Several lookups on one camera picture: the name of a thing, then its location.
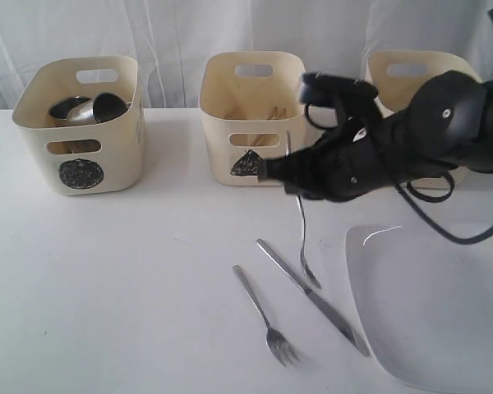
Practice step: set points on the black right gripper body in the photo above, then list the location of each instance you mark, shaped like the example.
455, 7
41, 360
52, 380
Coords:
352, 161

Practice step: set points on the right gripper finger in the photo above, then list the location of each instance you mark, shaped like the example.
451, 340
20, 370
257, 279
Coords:
310, 191

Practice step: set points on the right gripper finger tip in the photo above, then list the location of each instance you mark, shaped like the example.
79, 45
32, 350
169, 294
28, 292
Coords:
315, 165

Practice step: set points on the wooden chopstick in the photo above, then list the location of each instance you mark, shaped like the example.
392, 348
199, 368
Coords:
267, 139
276, 114

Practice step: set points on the steel spoon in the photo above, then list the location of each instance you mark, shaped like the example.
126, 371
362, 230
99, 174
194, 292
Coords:
304, 264

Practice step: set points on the steel fork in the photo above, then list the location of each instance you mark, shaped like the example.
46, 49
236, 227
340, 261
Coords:
277, 343

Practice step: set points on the steel mug with wire handle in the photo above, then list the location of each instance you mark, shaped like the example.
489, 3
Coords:
104, 107

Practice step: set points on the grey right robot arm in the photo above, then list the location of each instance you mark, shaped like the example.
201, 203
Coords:
447, 124

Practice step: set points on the cream bin with square mark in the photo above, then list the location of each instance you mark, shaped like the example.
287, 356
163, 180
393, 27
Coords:
398, 74

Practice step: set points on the cream bin with triangle mark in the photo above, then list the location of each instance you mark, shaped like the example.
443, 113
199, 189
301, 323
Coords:
238, 92

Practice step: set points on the steel table knife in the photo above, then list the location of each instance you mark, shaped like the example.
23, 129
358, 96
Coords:
334, 316

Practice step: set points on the white square plate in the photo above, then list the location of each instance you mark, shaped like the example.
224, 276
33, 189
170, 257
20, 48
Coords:
425, 305

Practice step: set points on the white curtain backdrop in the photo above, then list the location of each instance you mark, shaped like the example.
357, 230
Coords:
172, 40

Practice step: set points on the cream bin with circle mark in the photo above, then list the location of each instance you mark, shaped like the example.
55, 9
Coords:
81, 160

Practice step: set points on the steel cup in bin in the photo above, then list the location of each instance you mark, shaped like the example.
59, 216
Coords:
60, 109

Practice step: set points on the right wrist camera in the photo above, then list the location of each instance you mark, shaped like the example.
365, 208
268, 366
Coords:
329, 91

